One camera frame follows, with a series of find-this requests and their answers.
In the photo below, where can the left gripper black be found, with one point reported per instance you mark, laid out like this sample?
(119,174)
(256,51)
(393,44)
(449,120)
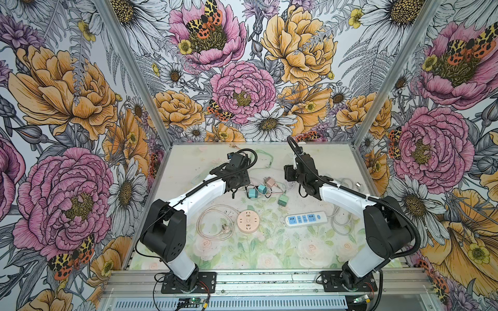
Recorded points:
(246,179)

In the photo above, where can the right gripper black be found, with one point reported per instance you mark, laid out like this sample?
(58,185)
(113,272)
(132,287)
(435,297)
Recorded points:
(288,172)

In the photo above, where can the teal charger with black cable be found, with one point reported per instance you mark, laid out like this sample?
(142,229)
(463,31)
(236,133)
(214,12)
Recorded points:
(252,193)

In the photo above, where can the teal charger with white cable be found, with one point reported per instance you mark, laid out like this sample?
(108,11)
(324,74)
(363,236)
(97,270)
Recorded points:
(262,189)

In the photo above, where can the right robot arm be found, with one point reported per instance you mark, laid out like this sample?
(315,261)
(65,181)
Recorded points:
(389,232)

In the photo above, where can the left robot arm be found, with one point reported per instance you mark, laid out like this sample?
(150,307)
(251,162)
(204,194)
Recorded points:
(165,229)

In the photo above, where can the pink charger plug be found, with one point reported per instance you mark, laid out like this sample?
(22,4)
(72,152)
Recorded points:
(270,182)

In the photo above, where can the green charger plug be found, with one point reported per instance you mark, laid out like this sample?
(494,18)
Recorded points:
(283,200)

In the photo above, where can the white blue power strip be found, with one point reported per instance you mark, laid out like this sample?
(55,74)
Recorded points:
(305,219)

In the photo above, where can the round pink power socket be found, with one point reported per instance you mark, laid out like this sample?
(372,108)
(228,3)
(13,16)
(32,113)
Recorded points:
(248,222)

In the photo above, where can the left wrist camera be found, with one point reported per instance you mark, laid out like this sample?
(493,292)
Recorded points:
(235,159)

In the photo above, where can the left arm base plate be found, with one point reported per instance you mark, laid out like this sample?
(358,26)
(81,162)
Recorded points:
(198,283)

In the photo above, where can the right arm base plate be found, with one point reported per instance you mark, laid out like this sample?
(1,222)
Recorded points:
(339,281)

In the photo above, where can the aluminium front rail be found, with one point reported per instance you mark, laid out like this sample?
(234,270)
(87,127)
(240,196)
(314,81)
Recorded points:
(142,283)

